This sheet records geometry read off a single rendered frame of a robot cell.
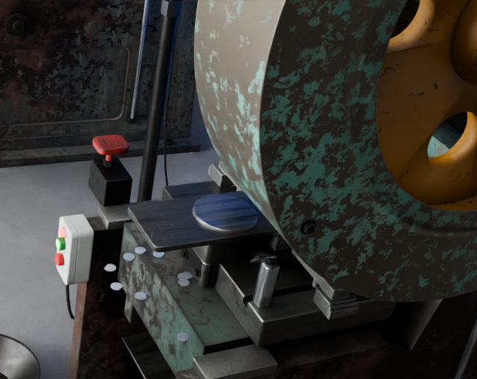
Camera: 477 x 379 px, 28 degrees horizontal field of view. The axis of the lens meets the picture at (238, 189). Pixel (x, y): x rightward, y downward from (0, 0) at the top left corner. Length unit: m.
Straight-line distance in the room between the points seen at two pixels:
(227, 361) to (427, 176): 0.51
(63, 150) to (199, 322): 1.76
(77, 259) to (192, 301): 0.31
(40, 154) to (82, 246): 1.43
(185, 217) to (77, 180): 1.57
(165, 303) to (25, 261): 1.14
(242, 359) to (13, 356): 0.97
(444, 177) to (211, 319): 0.55
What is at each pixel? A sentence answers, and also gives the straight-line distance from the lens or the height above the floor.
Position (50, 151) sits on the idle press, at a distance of 3.39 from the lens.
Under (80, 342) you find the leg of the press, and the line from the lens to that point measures 2.15.
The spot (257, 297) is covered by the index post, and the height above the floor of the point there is 0.72.
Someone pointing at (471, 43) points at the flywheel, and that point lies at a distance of 1.27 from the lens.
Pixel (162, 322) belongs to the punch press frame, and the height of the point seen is 0.57.
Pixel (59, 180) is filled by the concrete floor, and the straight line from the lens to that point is 3.29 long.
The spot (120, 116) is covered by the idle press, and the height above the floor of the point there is 0.14.
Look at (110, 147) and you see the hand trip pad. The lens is 1.98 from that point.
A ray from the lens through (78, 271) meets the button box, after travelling 2.00.
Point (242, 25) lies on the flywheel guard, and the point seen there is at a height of 1.35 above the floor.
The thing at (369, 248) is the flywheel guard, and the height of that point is 1.05.
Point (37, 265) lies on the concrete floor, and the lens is 2.89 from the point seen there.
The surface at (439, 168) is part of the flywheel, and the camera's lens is 1.40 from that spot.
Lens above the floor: 1.74
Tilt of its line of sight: 31 degrees down
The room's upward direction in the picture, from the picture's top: 11 degrees clockwise
